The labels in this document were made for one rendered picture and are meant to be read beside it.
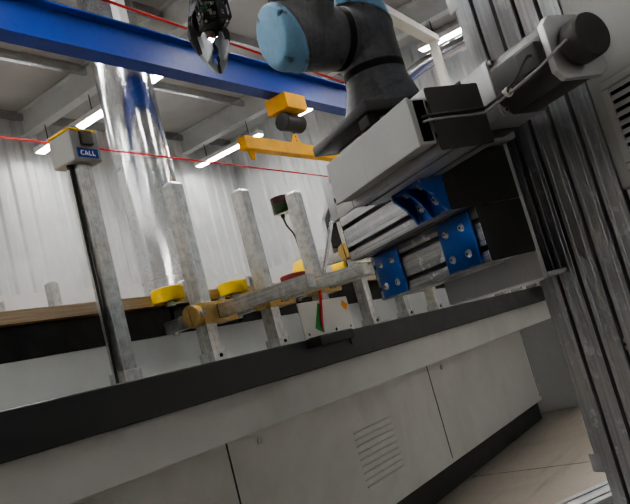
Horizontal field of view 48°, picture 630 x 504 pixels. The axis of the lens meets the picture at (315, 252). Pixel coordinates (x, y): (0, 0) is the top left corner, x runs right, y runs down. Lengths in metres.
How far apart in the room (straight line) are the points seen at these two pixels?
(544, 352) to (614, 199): 3.24
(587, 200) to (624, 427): 0.36
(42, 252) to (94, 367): 8.79
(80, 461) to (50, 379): 0.29
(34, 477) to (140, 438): 0.24
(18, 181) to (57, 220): 0.74
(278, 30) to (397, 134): 0.37
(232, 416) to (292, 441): 0.51
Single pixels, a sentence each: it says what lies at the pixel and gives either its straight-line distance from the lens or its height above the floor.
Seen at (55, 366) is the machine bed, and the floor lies 0.78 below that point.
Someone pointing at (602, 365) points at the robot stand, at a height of 0.52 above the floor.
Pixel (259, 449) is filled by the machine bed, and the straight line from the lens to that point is 2.03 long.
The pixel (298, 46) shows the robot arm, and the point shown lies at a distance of 1.26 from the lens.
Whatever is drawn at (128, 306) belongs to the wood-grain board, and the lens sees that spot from 1.75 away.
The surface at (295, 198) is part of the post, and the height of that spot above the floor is 1.11.
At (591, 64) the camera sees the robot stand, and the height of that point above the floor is 0.92.
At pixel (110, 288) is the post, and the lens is 1.47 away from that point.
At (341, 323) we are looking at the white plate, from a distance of 2.07.
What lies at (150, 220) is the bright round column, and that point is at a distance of 6.05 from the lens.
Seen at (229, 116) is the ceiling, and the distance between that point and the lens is 12.26.
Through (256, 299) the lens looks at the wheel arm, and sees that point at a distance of 1.59.
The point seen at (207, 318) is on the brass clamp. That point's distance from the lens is 1.63.
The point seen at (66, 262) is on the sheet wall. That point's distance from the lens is 10.57.
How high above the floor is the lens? 0.66
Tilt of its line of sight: 8 degrees up
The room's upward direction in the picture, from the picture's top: 15 degrees counter-clockwise
